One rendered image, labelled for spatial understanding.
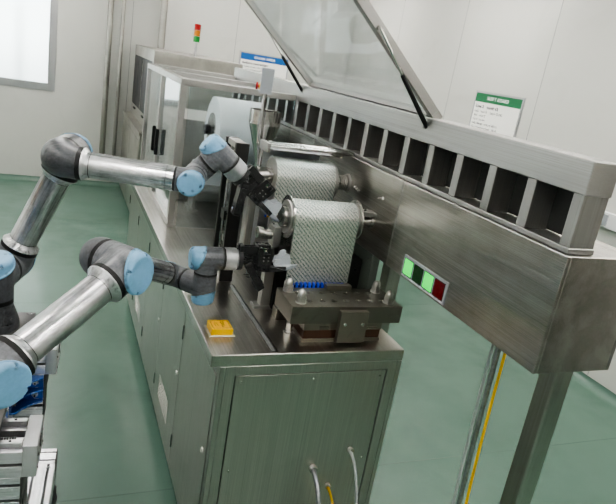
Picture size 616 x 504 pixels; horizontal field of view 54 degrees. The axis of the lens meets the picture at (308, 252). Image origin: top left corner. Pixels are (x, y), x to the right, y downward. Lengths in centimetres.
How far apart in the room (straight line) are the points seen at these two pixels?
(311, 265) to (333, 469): 71
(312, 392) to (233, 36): 603
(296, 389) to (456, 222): 72
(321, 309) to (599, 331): 81
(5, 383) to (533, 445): 133
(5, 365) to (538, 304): 121
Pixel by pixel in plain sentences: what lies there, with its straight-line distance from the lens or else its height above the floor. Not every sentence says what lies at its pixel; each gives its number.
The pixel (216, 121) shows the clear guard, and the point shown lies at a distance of 295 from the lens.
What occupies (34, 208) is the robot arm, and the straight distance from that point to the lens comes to 208.
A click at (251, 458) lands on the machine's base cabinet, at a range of 208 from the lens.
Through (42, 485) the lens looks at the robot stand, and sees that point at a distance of 243.
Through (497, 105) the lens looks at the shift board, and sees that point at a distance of 544.
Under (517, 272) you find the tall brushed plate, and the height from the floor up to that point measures 135.
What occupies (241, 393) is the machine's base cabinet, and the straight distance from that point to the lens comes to 193.
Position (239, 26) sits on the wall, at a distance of 763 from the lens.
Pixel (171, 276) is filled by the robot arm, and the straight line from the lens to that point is 201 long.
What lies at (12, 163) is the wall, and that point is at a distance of 755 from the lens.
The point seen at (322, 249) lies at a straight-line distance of 209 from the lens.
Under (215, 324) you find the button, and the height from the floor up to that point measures 92.
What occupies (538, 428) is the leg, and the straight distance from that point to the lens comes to 181.
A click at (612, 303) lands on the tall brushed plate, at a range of 164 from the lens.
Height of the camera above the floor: 175
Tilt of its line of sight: 17 degrees down
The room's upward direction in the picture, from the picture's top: 10 degrees clockwise
